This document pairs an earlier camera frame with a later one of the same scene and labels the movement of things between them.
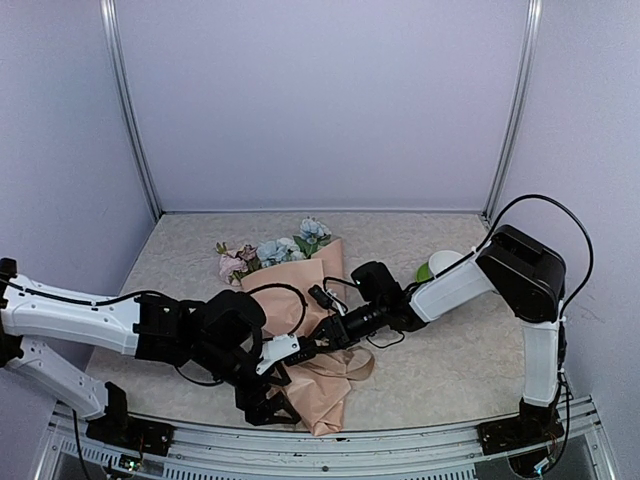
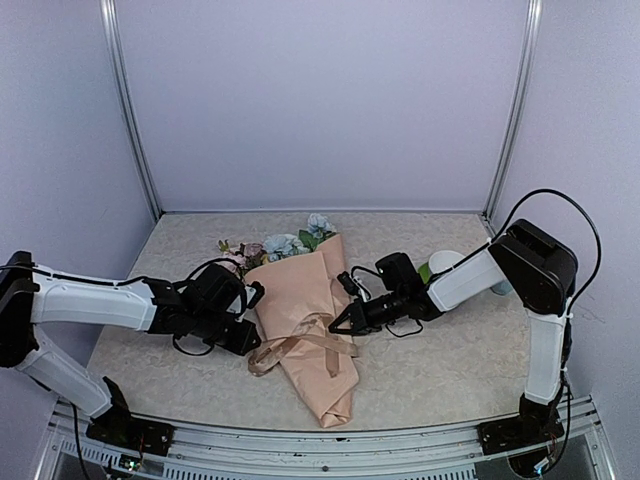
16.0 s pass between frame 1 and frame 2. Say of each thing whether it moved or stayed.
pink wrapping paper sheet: moved
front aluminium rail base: stayed
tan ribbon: moved
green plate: stayed
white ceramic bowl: stayed
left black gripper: moved
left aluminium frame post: stayed
